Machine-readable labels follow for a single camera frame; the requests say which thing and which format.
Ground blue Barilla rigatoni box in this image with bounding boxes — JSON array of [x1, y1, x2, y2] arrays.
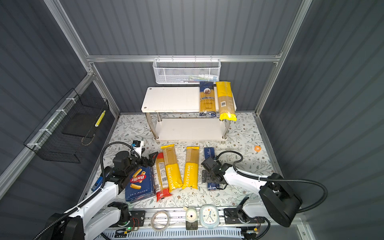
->
[[125, 167, 156, 203]]

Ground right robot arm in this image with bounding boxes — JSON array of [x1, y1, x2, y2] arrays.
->
[[202, 151, 328, 227]]

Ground yellow marker pen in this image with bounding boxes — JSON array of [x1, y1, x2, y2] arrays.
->
[[95, 110, 106, 128]]

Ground red-ended spaghetti bag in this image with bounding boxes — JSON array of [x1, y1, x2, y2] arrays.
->
[[153, 153, 171, 202]]

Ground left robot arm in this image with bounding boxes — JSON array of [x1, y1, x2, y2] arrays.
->
[[35, 141, 159, 240]]

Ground black wire basket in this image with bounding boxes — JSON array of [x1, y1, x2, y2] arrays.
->
[[24, 91, 110, 164]]

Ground blue stapler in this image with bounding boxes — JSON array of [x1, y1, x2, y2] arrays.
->
[[91, 176, 104, 192]]

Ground white two-tier shelf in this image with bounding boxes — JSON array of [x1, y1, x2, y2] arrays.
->
[[141, 87, 230, 142]]

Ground dark blue spaghetti bag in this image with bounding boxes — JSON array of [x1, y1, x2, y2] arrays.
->
[[199, 82, 217, 118]]

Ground pens in white basket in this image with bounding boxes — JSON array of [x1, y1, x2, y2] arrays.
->
[[176, 74, 219, 83]]

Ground mint alarm clock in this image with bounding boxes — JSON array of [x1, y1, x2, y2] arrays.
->
[[199, 205, 220, 229]]

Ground yellow pastatime spaghetti bag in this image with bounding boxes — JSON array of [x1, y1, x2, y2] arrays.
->
[[182, 147, 200, 189], [161, 144, 183, 192]]

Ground yellow spaghetti bag with barcode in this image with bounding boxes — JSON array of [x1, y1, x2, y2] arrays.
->
[[216, 82, 237, 122]]

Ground white wire mesh basket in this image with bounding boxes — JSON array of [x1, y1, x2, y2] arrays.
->
[[153, 59, 222, 85]]

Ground blue Barilla spaghetti box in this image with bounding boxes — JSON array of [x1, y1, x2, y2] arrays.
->
[[204, 147, 220, 191]]

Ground orange round token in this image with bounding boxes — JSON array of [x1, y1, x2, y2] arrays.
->
[[254, 146, 262, 153]]

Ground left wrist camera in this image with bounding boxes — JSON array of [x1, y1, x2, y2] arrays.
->
[[132, 140, 143, 157]]

